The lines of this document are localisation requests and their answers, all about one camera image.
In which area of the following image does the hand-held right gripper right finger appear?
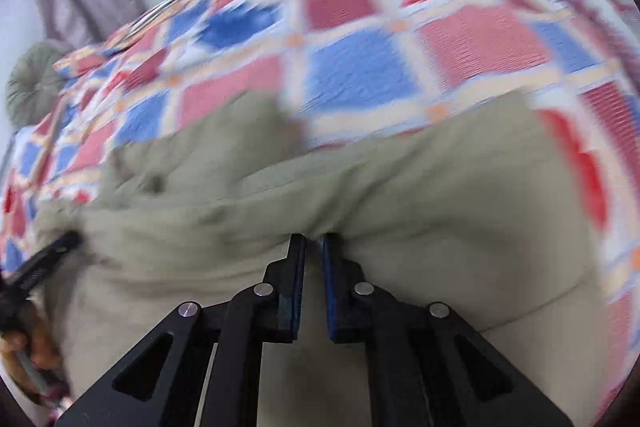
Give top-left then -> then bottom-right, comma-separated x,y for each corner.
320,232 -> 576,427

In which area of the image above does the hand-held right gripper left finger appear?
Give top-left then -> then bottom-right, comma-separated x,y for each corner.
52,233 -> 307,427

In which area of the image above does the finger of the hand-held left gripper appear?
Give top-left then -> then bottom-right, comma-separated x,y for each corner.
0,231 -> 82,333

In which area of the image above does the olive green padded jacket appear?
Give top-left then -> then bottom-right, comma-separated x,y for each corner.
35,94 -> 608,427

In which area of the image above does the person's left hand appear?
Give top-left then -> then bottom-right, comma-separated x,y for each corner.
0,304 -> 65,404

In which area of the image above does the round green pleated cushion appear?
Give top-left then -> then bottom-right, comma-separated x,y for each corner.
6,41 -> 77,128

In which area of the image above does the leaf print checked quilt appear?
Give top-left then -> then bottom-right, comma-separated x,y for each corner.
0,0 -> 640,414

